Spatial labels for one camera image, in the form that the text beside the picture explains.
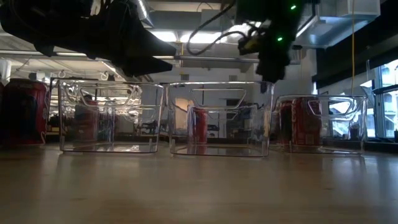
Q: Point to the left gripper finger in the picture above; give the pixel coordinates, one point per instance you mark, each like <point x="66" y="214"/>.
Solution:
<point x="140" y="67"/>
<point x="143" y="46"/>

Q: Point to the red Coca-Cola can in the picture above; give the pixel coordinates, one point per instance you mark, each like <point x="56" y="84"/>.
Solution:
<point x="307" y="124"/>

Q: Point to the clear plastic bin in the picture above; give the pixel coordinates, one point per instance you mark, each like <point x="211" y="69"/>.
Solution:
<point x="342" y="146"/>
<point x="217" y="151"/>
<point x="109" y="146"/>

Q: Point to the ceiling light panel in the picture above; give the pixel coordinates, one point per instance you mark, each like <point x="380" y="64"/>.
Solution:
<point x="202" y="37"/>

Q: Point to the horizontal metal pipe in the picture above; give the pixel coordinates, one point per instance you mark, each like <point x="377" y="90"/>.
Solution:
<point x="202" y="58"/>

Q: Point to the grey ceiling box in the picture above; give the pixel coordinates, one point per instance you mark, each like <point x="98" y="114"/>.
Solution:
<point x="211" y="18"/>

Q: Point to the black framed window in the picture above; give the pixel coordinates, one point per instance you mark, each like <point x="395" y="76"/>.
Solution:
<point x="387" y="102"/>

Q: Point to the silver round ventilation duct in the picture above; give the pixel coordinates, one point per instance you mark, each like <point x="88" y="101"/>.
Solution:
<point x="143" y="12"/>

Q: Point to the silver rectangular duct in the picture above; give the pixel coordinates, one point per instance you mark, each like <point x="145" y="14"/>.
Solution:
<point x="335" y="31"/>

